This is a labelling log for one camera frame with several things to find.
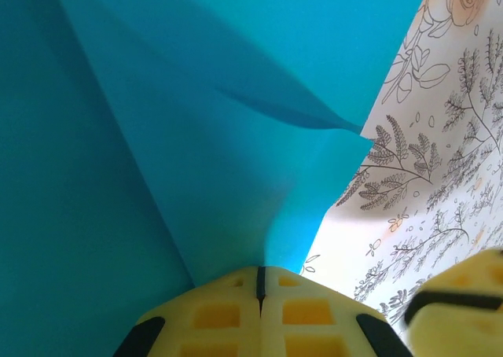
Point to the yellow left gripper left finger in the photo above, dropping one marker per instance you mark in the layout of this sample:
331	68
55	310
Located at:
212	321

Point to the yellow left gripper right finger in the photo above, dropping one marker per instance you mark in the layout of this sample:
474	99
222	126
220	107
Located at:
314	325

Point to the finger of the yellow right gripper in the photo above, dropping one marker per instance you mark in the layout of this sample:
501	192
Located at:
463	278

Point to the blue square paper sheet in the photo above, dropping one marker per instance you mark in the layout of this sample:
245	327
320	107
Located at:
177	117

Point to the floral patterned table cover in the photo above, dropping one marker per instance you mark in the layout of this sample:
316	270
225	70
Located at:
432	176

